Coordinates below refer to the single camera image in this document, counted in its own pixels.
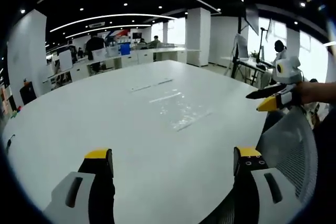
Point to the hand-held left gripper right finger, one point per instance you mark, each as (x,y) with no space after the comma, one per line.
(258,190)

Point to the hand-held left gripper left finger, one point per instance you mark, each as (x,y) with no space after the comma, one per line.
(78,190)

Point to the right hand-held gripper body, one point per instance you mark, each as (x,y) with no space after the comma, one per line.
(287,68)

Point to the clear resealable bag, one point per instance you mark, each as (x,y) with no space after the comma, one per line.
(183,111)

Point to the person's right hand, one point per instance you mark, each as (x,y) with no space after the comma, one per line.
(307,93)

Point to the white side desk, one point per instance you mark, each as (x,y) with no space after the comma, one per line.
(249,68)

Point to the black tripod stand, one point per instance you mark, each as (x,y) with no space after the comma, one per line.
(235,61)

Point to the computer monitor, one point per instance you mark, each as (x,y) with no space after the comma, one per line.
(242,47)

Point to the grey mesh office chair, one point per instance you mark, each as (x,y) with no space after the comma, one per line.
(291,150)

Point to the hanging dark screen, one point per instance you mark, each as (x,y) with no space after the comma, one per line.
(252,20)

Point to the white desk row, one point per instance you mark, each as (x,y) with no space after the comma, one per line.
(147,56)

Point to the blue box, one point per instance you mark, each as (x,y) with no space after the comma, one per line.
(125,49)

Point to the ceiling air vent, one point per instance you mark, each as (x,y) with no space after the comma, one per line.
(96,24)

